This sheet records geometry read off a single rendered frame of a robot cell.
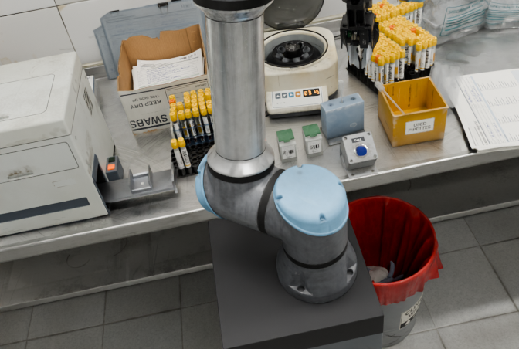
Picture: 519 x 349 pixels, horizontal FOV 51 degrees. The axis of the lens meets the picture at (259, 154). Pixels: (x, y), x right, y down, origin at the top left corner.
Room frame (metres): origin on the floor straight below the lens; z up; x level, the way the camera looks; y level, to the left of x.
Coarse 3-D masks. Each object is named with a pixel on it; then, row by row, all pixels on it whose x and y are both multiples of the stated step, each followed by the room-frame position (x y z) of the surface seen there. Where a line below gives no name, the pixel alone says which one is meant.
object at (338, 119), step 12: (348, 96) 1.08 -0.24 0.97; (324, 108) 1.05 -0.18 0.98; (336, 108) 1.04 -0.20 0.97; (348, 108) 1.04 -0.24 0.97; (360, 108) 1.05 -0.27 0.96; (324, 120) 1.04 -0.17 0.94; (336, 120) 1.04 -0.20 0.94; (348, 120) 1.04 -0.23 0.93; (360, 120) 1.05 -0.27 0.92; (324, 132) 1.05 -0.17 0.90; (336, 132) 1.04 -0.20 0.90; (348, 132) 1.04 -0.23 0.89; (360, 132) 1.04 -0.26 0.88
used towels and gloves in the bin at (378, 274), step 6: (372, 270) 1.08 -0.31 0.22; (378, 270) 1.07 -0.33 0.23; (384, 270) 1.07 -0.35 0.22; (390, 270) 1.07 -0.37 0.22; (372, 276) 1.05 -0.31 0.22; (378, 276) 1.05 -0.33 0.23; (384, 276) 1.04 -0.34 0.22; (390, 276) 1.04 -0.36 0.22; (396, 276) 1.04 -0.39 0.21; (402, 276) 1.04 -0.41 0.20; (378, 282) 1.02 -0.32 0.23; (384, 282) 1.02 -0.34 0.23; (390, 282) 1.01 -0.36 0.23
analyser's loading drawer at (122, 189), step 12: (120, 180) 0.98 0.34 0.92; (132, 180) 0.96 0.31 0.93; (144, 180) 0.97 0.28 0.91; (156, 180) 0.96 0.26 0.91; (168, 180) 0.95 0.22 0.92; (108, 192) 0.94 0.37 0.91; (120, 192) 0.94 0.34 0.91; (132, 192) 0.93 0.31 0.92; (144, 192) 0.92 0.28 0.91; (156, 192) 0.92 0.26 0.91
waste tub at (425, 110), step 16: (416, 80) 1.10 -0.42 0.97; (384, 96) 1.05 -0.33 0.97; (400, 96) 1.10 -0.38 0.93; (416, 96) 1.10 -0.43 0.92; (432, 96) 1.06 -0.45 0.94; (384, 112) 1.05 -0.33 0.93; (400, 112) 1.09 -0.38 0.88; (416, 112) 0.97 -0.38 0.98; (432, 112) 0.97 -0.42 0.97; (384, 128) 1.04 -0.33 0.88; (400, 128) 0.97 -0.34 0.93; (416, 128) 0.97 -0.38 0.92; (432, 128) 0.97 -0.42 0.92; (400, 144) 0.97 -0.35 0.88
